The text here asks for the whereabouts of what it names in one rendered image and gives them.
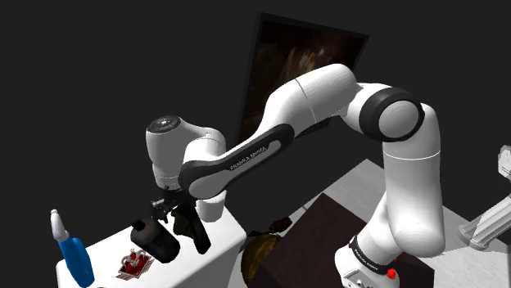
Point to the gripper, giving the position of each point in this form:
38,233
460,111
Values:
180,207

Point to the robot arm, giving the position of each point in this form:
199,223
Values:
411,191

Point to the white toilet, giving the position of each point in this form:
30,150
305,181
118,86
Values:
211,263

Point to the black pump bottle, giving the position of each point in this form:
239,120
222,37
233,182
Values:
157,243

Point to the brown round basket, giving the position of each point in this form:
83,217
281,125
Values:
257,255

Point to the red and white small box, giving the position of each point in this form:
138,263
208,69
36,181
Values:
135,266

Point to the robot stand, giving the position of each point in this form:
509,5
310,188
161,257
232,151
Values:
319,239

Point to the blue spray bottle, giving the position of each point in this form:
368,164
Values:
76,259

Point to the dark framed wall picture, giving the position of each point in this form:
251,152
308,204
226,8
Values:
295,44

